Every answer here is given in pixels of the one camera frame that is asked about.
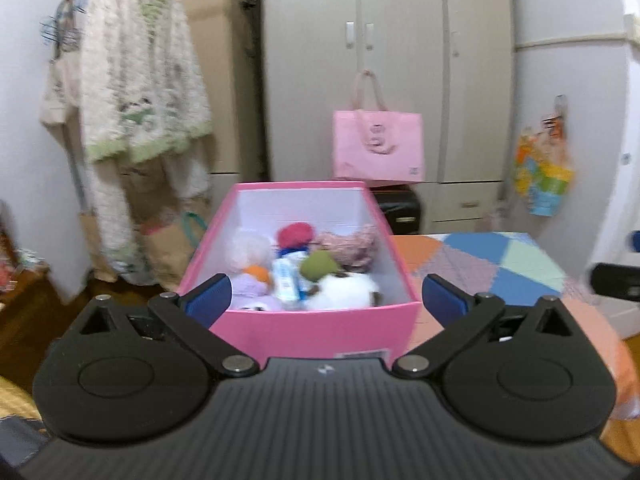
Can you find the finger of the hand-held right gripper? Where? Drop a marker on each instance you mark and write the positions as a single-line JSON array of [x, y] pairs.
[[634, 241], [615, 282]]

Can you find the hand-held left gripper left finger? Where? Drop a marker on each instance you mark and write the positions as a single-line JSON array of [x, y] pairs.
[[205, 301]]

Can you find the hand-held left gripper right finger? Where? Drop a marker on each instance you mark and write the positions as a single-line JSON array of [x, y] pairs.
[[442, 301]]

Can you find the purple plush toy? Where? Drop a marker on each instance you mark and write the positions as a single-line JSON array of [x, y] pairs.
[[250, 292]]

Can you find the orange ball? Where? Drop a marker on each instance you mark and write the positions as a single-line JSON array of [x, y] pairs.
[[259, 274]]

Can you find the small white grey plush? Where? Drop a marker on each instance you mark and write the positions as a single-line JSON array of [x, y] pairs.
[[250, 250]]

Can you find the small white orange box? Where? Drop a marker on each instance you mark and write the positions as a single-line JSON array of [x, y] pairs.
[[286, 280]]

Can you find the white brown plush toy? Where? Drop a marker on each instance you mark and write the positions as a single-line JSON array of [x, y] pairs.
[[345, 290]]

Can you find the pink knitted toy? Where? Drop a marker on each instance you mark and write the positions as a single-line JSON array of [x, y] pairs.
[[350, 247]]

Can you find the pink cardboard box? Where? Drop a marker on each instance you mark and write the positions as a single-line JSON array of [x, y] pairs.
[[310, 330]]

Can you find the red strawberry plush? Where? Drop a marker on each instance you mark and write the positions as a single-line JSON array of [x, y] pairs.
[[295, 234]]

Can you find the green ball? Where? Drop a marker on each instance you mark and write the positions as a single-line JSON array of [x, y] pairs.
[[317, 265]]

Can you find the patchwork blanket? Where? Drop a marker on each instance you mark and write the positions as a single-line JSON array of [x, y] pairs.
[[500, 260]]

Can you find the black suitcase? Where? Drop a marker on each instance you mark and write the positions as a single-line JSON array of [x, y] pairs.
[[400, 210]]

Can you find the colourful hanging gift bag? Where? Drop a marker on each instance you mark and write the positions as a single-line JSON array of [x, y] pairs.
[[545, 185]]

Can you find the plain brown paper bag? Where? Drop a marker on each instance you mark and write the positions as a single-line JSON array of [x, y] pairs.
[[90, 245]]

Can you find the cream fleece pajama pants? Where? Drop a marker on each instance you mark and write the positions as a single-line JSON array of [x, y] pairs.
[[112, 200]]

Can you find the pink tote bag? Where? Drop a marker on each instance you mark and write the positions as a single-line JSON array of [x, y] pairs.
[[360, 160]]

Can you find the black clothes rack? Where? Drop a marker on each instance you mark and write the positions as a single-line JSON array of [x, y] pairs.
[[77, 185]]

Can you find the wooden nightstand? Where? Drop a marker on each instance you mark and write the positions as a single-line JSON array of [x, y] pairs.
[[25, 305]]

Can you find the yellow quilt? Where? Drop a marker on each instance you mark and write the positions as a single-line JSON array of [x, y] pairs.
[[15, 395]]

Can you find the tall beige cabinet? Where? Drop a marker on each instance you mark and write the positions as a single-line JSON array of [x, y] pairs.
[[220, 60]]

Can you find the canvas tote bag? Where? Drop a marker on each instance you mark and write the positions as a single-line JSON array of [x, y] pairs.
[[57, 105]]

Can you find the cream fleece pajama jacket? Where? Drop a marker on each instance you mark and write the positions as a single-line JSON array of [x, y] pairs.
[[140, 60]]

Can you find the beige wardrobe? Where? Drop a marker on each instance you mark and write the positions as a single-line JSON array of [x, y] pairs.
[[400, 10]]

